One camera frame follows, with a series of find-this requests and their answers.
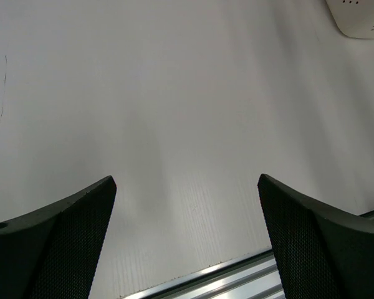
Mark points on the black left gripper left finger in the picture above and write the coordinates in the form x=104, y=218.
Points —
x=53, y=252

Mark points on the aluminium table frame rail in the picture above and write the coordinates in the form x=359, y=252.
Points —
x=249, y=276

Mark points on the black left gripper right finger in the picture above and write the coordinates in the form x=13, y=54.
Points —
x=320, y=251

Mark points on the white perforated laundry basket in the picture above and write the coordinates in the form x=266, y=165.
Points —
x=354, y=18

